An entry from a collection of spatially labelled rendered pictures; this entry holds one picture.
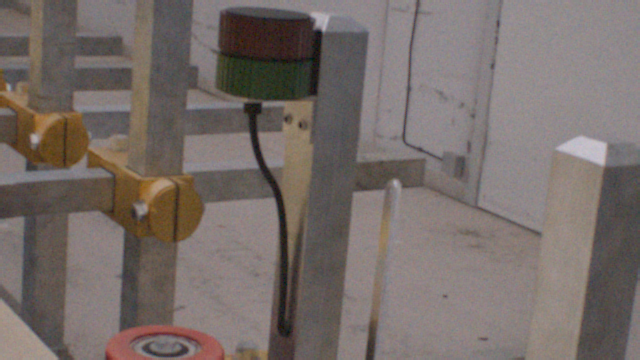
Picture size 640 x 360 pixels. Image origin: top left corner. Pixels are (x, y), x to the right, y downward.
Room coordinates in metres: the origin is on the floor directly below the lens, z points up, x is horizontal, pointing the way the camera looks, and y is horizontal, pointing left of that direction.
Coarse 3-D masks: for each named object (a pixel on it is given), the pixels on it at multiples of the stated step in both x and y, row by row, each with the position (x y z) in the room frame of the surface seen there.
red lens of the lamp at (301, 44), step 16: (224, 16) 0.75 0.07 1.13; (224, 32) 0.75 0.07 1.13; (240, 32) 0.74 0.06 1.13; (256, 32) 0.74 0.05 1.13; (272, 32) 0.74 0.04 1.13; (288, 32) 0.74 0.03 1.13; (304, 32) 0.75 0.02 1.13; (224, 48) 0.75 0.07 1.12; (240, 48) 0.74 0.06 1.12; (256, 48) 0.74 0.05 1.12; (272, 48) 0.74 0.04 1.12; (288, 48) 0.74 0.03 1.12; (304, 48) 0.75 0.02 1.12
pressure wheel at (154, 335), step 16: (128, 336) 0.79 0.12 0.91; (144, 336) 0.80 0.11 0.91; (160, 336) 0.79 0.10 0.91; (176, 336) 0.81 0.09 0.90; (192, 336) 0.80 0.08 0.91; (208, 336) 0.81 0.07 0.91; (112, 352) 0.76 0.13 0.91; (128, 352) 0.76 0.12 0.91; (144, 352) 0.77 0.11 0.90; (160, 352) 0.77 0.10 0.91; (176, 352) 0.78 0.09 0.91; (192, 352) 0.78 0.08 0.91; (208, 352) 0.78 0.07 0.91; (224, 352) 0.79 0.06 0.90
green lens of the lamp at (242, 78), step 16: (224, 64) 0.75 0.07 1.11; (240, 64) 0.74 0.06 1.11; (256, 64) 0.74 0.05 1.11; (272, 64) 0.74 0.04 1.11; (288, 64) 0.74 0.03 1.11; (304, 64) 0.75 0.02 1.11; (224, 80) 0.75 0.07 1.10; (240, 80) 0.74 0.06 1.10; (256, 80) 0.74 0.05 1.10; (272, 80) 0.74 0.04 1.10; (288, 80) 0.74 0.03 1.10; (304, 80) 0.76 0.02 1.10; (256, 96) 0.74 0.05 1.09; (272, 96) 0.74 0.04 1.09; (288, 96) 0.75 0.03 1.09; (304, 96) 0.76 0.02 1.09
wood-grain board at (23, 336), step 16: (0, 304) 0.85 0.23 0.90; (0, 320) 0.82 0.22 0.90; (16, 320) 0.82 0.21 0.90; (0, 336) 0.79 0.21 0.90; (16, 336) 0.79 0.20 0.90; (32, 336) 0.79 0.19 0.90; (0, 352) 0.76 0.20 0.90; (16, 352) 0.76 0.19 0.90; (32, 352) 0.76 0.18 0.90; (48, 352) 0.77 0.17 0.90
